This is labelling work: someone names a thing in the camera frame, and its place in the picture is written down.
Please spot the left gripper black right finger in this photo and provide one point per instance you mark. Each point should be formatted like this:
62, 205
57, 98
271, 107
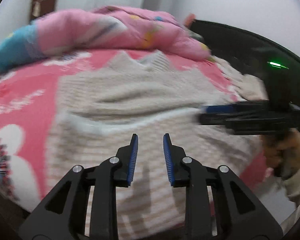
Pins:
218, 204

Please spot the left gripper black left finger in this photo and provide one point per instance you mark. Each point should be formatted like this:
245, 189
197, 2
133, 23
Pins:
82, 205

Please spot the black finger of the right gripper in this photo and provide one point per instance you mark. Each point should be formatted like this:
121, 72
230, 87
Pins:
246, 126
233, 108

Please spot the beige houndstooth knit coat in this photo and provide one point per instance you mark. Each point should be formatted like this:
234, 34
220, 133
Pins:
98, 111

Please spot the beige right sleeve forearm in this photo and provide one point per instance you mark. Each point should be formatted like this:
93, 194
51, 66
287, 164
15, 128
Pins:
292, 186

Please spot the person's right hand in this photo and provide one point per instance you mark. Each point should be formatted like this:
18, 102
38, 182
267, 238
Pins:
283, 156

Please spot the black bed headboard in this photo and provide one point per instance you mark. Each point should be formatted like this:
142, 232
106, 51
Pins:
232, 44

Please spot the pink and blue quilt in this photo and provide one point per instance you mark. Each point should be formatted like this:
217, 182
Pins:
107, 27

